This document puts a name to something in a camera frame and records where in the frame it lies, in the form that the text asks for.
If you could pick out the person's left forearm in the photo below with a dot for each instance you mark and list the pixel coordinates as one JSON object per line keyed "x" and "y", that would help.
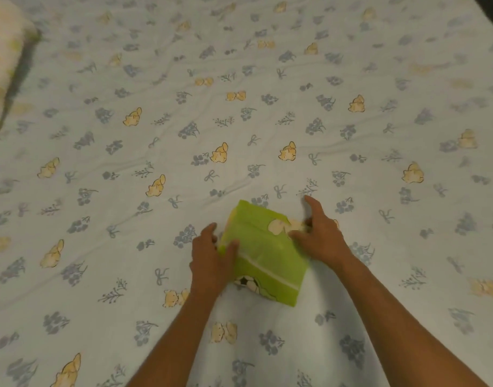
{"x": 178, "y": 342}

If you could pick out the blue patterned bed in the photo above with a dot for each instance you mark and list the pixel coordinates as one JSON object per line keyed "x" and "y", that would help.
{"x": 270, "y": 116}

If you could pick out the person's right forearm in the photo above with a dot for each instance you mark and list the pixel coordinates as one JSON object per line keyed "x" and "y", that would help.
{"x": 399, "y": 326}

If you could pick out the green baby cloth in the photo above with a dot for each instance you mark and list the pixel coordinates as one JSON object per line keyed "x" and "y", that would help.
{"x": 266, "y": 261}

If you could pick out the dotted cream blanket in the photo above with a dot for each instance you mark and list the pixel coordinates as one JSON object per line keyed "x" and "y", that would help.
{"x": 6, "y": 56}

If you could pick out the person's left hand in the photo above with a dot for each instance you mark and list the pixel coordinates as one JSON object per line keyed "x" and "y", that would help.
{"x": 210, "y": 266}

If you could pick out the person's right hand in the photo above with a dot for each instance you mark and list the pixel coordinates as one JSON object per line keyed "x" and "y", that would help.
{"x": 325, "y": 241}

